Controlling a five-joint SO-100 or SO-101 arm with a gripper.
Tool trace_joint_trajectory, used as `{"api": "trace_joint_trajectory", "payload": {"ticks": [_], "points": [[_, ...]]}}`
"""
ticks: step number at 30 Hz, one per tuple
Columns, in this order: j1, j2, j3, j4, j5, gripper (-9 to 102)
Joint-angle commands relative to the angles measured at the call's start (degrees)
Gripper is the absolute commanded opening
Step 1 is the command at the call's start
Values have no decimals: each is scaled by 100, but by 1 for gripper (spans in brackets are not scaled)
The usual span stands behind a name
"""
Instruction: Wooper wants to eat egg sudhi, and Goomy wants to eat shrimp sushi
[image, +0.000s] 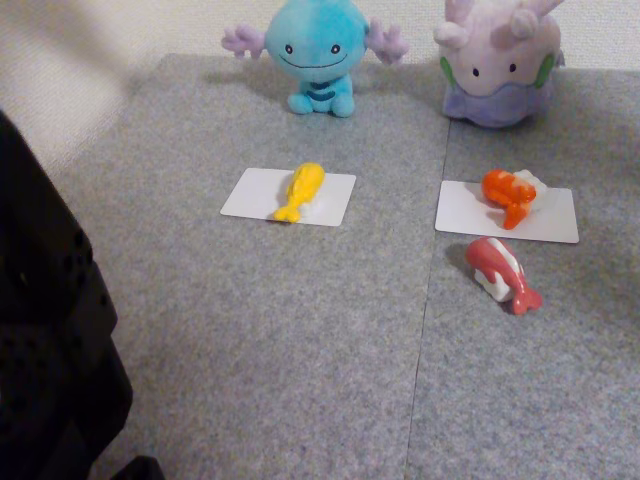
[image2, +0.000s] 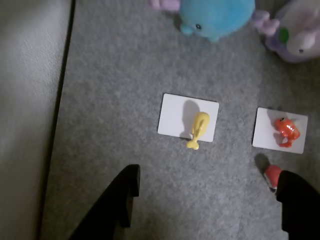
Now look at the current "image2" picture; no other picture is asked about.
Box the orange shrimp sushi toy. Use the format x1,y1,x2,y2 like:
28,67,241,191
273,117,301,149

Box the blue Wooper plush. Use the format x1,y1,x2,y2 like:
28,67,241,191
149,0,281,43

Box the white rectangular card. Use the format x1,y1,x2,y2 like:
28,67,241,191
252,107,309,155
157,93,220,143

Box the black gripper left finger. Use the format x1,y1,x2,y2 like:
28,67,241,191
68,164,141,240

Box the red tuna sushi toy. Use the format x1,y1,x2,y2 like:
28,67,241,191
263,164,283,194

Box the yellow egg sushi toy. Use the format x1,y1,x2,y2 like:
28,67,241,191
186,111,211,151

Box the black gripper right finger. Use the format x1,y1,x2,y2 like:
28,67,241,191
276,170,320,240

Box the purple Goomy plush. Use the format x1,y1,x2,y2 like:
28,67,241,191
264,0,320,63

